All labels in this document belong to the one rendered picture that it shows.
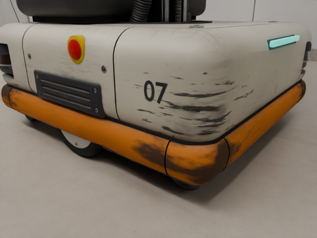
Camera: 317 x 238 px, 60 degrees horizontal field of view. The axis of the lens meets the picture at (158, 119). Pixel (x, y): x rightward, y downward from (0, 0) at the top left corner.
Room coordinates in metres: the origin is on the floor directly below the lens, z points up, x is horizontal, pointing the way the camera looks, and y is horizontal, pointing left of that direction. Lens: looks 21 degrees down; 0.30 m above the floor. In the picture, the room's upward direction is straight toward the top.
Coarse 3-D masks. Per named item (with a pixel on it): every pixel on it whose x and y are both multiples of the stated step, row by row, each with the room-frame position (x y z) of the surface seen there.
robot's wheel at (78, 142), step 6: (60, 132) 0.59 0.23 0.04; (66, 132) 0.57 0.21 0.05; (66, 138) 0.58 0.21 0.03; (72, 138) 0.56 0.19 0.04; (78, 138) 0.54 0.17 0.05; (72, 144) 0.56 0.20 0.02; (78, 144) 0.55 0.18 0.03; (84, 144) 0.53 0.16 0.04; (90, 144) 0.52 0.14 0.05; (96, 144) 0.51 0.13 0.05; (72, 150) 0.57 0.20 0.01; (78, 150) 0.55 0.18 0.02; (84, 150) 0.53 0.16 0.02; (90, 150) 0.52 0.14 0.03; (96, 150) 0.51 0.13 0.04; (102, 150) 0.53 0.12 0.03
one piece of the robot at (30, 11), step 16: (16, 0) 0.72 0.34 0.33; (32, 0) 0.67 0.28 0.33; (48, 0) 0.63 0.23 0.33; (64, 0) 0.59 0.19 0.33; (80, 0) 0.59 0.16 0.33; (96, 0) 0.62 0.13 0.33; (112, 0) 0.66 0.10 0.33; (128, 0) 0.70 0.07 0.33; (144, 0) 0.65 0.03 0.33; (160, 0) 0.73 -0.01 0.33; (176, 0) 0.74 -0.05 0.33; (192, 0) 0.92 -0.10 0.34; (32, 16) 0.73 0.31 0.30; (48, 16) 0.68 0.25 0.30; (64, 16) 0.63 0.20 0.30; (80, 16) 0.61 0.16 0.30; (96, 16) 0.65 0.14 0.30; (112, 16) 0.69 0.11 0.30; (128, 16) 0.73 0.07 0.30; (144, 16) 0.66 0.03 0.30; (160, 16) 0.73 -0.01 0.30; (176, 16) 0.74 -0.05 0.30; (192, 16) 0.97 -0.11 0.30
